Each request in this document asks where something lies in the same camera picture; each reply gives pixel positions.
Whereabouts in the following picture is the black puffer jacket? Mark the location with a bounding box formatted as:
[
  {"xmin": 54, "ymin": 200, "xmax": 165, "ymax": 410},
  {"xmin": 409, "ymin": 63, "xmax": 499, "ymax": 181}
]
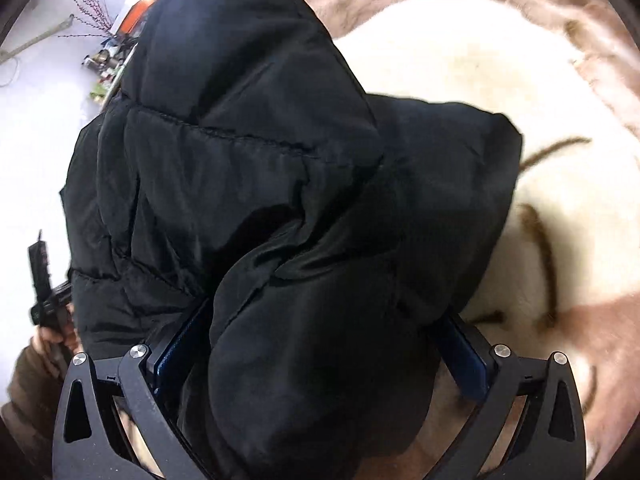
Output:
[{"xmin": 59, "ymin": 0, "xmax": 523, "ymax": 480}]

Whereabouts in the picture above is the orange and white box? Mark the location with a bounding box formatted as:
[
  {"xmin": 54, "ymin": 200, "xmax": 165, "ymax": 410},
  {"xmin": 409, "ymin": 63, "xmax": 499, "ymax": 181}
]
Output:
[{"xmin": 117, "ymin": 0, "xmax": 152, "ymax": 32}]

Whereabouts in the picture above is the person's left forearm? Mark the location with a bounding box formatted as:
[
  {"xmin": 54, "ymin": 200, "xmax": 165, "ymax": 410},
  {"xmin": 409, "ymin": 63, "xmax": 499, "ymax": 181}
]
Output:
[{"xmin": 0, "ymin": 335, "xmax": 68, "ymax": 480}]

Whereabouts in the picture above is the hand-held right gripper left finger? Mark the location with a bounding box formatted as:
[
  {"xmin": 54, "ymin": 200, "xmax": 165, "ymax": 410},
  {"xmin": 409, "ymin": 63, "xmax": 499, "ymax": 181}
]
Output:
[{"xmin": 51, "ymin": 297, "xmax": 216, "ymax": 480}]

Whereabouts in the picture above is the paw print plush blanket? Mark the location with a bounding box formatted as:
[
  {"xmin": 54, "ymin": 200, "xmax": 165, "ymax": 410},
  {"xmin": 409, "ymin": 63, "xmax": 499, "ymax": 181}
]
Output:
[{"xmin": 295, "ymin": 0, "xmax": 640, "ymax": 480}]

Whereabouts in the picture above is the beige cord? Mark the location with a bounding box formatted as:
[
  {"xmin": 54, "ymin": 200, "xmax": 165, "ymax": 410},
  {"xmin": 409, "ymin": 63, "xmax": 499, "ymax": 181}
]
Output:
[{"xmin": 0, "ymin": 12, "xmax": 76, "ymax": 86}]

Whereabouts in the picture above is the dried twig bunch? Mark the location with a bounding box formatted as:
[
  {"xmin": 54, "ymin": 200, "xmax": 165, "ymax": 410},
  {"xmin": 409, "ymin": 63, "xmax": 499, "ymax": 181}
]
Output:
[{"xmin": 57, "ymin": 0, "xmax": 115, "ymax": 42}]

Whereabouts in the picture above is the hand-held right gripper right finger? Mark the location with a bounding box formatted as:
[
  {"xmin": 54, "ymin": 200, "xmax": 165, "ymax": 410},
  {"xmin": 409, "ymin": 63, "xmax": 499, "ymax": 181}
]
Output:
[{"xmin": 432, "ymin": 312, "xmax": 587, "ymax": 480}]

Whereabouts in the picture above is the person's left hand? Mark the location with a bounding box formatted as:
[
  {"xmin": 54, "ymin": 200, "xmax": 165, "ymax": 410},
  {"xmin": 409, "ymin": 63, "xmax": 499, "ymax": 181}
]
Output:
[{"xmin": 32, "ymin": 305, "xmax": 82, "ymax": 361}]

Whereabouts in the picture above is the group of bottles and jars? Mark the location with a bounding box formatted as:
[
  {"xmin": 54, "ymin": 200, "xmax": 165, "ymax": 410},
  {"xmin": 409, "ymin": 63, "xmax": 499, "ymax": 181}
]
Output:
[{"xmin": 82, "ymin": 35, "xmax": 137, "ymax": 106}]

